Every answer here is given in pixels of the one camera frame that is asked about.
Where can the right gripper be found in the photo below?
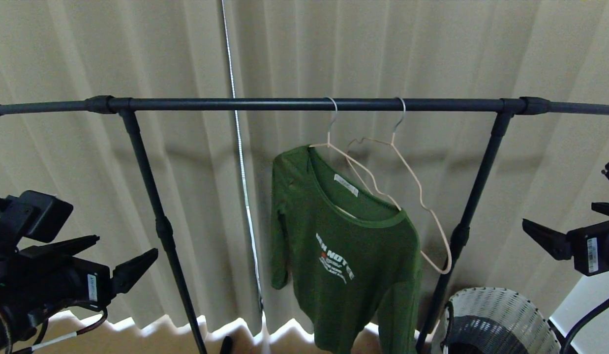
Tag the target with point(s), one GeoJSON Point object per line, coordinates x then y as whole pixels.
{"type": "Point", "coordinates": [604, 246]}

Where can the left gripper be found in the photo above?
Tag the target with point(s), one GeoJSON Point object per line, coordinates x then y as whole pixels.
{"type": "Point", "coordinates": [48, 285]}

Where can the green sleeveless shirt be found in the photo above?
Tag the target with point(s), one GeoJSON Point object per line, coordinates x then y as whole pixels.
{"type": "Point", "coordinates": [344, 275]}

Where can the pink clothes hanger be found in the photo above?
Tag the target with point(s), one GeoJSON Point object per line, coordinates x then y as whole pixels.
{"type": "Point", "coordinates": [329, 143]}
{"type": "Point", "coordinates": [417, 189]}

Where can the white laundry basket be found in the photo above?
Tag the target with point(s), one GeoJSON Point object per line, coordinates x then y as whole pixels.
{"type": "Point", "coordinates": [496, 309]}

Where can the black clothes rack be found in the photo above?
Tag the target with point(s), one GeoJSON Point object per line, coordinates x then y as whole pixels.
{"type": "Point", "coordinates": [285, 104]}

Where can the beige curtain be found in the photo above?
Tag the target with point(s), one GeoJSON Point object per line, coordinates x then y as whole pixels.
{"type": "Point", "coordinates": [88, 59]}

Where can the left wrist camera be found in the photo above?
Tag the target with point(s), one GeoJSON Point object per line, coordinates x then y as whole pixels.
{"type": "Point", "coordinates": [34, 216]}

